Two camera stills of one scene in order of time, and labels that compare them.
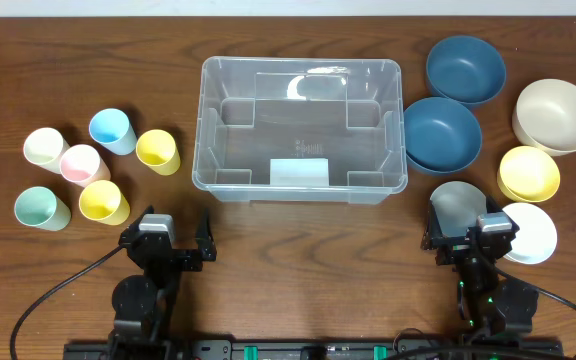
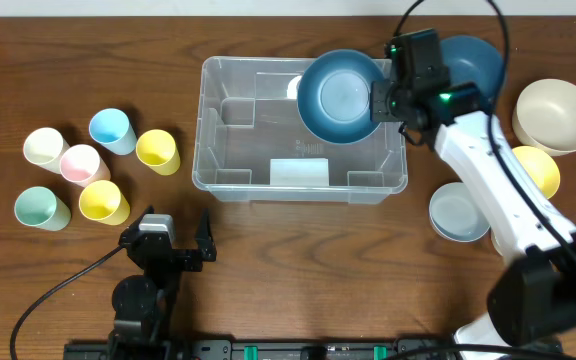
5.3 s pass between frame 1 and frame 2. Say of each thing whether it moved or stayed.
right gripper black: moved
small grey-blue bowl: stayed
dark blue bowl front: moved
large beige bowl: stayed
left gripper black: stayed
